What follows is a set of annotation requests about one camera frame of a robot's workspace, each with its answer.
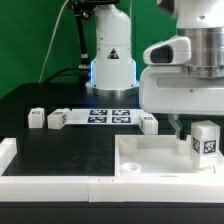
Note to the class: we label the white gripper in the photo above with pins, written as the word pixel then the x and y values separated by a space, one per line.
pixel 170 90

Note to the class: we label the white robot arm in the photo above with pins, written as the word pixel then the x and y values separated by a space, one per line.
pixel 113 71

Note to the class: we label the white sheet with markers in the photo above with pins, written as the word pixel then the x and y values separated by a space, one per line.
pixel 103 117

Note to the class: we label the white U-shaped obstacle fence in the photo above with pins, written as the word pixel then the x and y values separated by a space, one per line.
pixel 181 187

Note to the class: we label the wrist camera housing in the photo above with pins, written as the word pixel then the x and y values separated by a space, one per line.
pixel 173 51

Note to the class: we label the black camera stand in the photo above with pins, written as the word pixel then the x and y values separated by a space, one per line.
pixel 83 10

